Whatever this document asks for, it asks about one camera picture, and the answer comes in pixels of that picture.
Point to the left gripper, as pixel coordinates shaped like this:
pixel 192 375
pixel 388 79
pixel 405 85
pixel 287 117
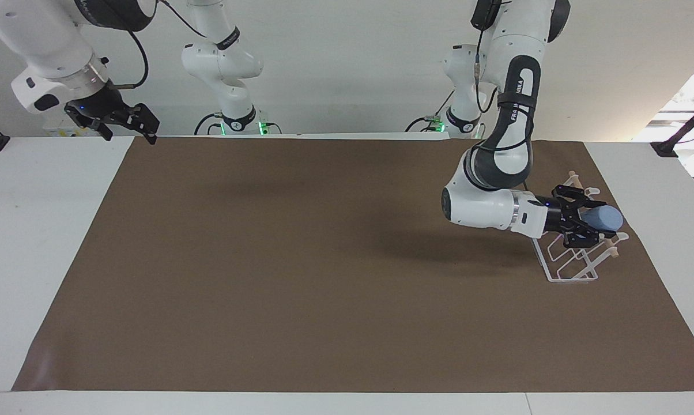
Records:
pixel 553 215

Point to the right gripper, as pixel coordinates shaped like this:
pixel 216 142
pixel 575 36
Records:
pixel 91 104

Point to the blue-grey cup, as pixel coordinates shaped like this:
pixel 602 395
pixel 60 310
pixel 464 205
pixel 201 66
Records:
pixel 606 218

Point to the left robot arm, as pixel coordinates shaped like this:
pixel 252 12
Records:
pixel 511 132

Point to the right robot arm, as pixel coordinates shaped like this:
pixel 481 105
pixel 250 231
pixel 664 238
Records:
pixel 53 46

